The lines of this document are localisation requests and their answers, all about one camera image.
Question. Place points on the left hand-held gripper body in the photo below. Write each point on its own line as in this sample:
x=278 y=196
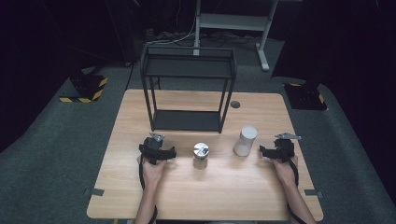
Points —
x=152 y=150

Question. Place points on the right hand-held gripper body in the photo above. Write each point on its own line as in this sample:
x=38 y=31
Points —
x=285 y=150

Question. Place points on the white cylindrical bottle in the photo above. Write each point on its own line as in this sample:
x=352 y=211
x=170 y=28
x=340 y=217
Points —
x=246 y=143

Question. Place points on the glass jar with metal lid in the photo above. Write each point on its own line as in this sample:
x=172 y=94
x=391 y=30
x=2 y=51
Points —
x=200 y=151

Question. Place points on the black metal two-tier shelf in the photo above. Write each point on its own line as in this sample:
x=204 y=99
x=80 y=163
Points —
x=186 y=67

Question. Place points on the person's right hand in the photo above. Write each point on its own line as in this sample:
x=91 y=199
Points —
x=285 y=173

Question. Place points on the person's left hand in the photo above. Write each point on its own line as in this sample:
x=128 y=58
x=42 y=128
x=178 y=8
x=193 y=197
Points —
x=152 y=174

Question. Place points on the grey tape piece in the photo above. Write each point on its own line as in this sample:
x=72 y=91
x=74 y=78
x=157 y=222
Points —
x=94 y=192
x=313 y=193

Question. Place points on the dark round table grommet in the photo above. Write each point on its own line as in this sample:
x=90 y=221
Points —
x=235 y=104

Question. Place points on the black yellow striped base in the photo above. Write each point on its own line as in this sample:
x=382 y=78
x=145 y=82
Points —
x=88 y=85
x=305 y=98

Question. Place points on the white metal stand frame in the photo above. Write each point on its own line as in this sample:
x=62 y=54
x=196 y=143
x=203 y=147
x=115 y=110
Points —
x=230 y=21

